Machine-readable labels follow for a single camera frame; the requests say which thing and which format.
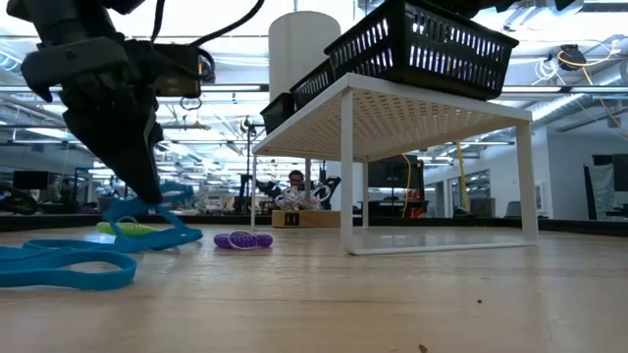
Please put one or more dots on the white perforated shelf riser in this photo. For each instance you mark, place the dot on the white perforated shelf riser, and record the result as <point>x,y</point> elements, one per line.
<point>392,122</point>

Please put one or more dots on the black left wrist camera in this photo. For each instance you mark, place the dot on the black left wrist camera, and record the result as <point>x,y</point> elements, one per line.
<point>176,68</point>

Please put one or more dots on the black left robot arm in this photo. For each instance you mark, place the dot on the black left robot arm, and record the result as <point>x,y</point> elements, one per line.
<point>64,19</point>

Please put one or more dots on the black computer monitor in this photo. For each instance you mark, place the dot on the black computer monitor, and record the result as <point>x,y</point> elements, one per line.
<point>30,180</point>

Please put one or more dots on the brown cardboard box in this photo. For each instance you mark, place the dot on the brown cardboard box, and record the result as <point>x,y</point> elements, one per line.
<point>304,219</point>

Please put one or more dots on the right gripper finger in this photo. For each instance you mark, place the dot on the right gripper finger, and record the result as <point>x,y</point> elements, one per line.
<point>471,6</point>

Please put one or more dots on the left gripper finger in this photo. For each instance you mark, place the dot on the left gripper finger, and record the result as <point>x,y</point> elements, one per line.
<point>157,137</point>
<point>118,147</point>

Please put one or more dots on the white cylinder bin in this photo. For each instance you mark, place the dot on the white cylinder bin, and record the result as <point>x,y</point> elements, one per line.
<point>304,49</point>

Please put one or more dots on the black equipment cabinet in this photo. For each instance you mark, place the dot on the black equipment cabinet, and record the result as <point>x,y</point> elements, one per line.
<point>392,174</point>

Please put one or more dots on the person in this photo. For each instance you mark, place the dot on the person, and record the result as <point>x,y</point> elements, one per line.
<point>296,177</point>

